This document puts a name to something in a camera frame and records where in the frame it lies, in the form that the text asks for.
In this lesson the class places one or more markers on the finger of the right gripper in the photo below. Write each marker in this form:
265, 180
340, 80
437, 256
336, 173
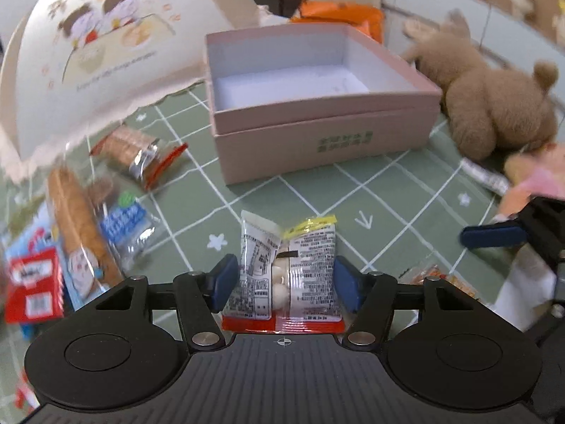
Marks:
502, 234

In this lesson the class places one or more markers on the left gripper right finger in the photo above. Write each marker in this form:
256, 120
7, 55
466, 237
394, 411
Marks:
370, 297

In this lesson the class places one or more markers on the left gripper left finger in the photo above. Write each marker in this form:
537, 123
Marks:
198, 297

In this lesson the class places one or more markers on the small sausage snack packet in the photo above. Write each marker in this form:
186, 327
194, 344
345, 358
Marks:
419, 275

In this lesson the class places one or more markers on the white quail egg snack packet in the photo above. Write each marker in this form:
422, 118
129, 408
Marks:
286, 279

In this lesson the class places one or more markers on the blue hawthorn snack packet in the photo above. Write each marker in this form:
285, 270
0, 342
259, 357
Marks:
127, 225

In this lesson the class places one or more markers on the red edged biscuit packet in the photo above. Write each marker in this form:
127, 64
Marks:
144, 157

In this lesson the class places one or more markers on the red snack packet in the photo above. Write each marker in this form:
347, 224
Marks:
34, 268

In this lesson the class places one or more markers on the pink yellow plush toy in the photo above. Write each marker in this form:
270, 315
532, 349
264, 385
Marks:
539, 172

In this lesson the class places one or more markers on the white plush care label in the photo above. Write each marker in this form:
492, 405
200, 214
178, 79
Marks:
495, 182

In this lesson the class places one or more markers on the green checked tablecloth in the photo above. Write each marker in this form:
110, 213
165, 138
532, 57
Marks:
121, 358

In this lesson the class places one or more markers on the brown plush bear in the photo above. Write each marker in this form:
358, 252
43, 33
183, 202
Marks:
486, 108

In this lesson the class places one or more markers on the long bread stick packet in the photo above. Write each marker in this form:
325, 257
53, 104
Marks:
89, 263

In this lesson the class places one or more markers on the pink cardboard box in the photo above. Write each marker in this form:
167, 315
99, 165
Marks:
296, 96

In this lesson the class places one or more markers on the orange tissue pack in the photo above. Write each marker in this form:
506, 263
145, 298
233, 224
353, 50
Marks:
366, 19

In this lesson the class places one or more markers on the cartoon mesh food cover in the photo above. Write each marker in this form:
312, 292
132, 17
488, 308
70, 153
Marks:
74, 66

